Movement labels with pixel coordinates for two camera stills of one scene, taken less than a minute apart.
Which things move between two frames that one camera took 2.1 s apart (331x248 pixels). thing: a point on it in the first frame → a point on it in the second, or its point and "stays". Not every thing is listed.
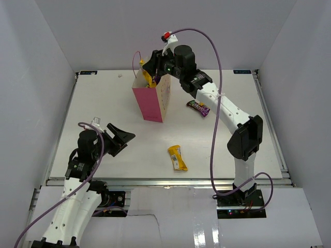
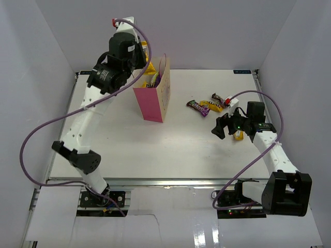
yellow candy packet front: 178,163 → 150,69
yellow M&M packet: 148,78 → 144,84
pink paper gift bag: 153,101 stays
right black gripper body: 167,64 → 237,123
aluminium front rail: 167,183 stays
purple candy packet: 203,110 stays
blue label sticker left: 88,72 stays
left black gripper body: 96,152 → 138,61
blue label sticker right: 242,72 stays
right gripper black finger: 151,65 → 221,122
